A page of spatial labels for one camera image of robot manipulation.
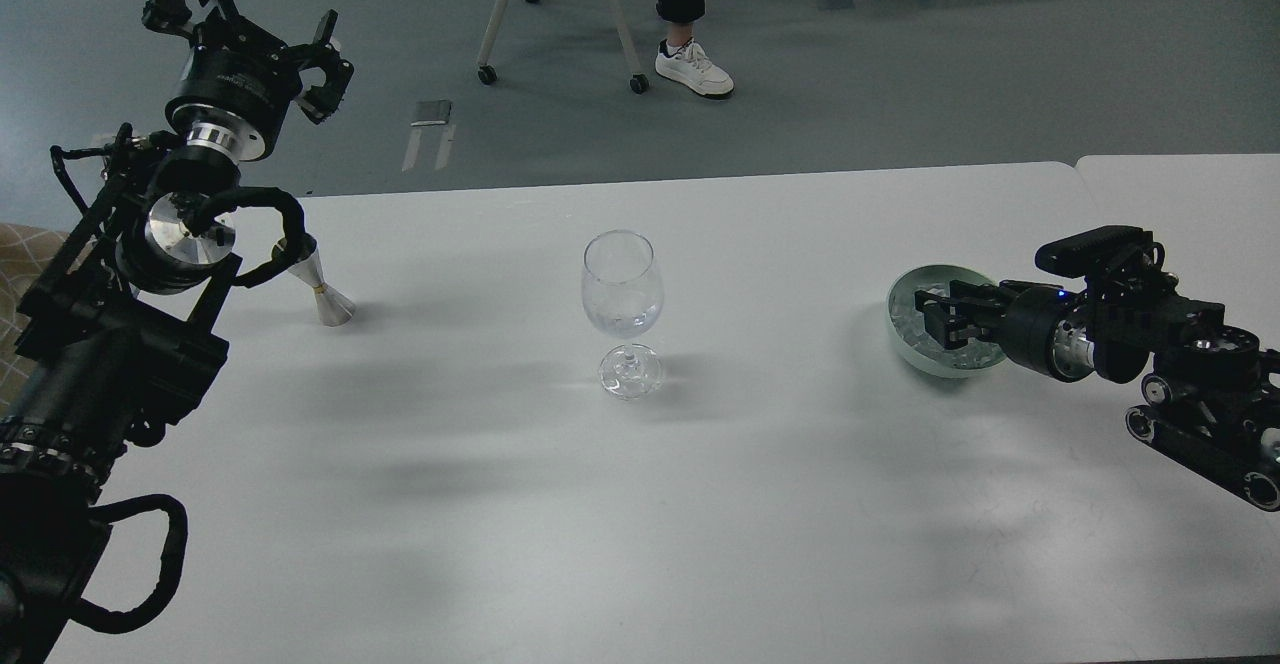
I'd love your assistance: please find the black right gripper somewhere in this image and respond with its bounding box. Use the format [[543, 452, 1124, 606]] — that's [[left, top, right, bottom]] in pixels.
[[913, 278, 1094, 383]]

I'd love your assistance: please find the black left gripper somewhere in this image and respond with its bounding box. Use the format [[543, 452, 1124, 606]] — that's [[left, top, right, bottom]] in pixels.
[[141, 0, 355, 161]]

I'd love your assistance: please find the steel cocktail jigger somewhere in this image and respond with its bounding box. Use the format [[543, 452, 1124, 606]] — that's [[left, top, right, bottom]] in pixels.
[[285, 234, 355, 328]]

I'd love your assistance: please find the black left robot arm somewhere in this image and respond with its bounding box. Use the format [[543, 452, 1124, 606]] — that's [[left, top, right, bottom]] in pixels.
[[1, 0, 355, 663]]

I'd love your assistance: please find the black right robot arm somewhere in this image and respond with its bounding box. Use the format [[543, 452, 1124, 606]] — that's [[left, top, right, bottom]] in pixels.
[[911, 225, 1277, 512]]

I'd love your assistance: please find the clear ice cubes pile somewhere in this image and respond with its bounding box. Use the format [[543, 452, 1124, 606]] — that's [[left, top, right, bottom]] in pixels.
[[887, 280, 1004, 371]]

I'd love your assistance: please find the clear wine glass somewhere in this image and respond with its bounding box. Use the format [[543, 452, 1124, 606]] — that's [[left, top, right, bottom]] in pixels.
[[580, 228, 666, 400]]

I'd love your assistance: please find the green bowl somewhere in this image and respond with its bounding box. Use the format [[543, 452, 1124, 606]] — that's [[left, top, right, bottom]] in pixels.
[[884, 264, 1006, 380]]

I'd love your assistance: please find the grey floor tape patch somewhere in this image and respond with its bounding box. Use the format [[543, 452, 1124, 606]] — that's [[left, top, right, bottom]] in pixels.
[[410, 99, 453, 128]]

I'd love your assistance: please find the white sneaker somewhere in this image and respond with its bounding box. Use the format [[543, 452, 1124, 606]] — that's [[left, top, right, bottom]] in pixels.
[[654, 38, 735, 100]]

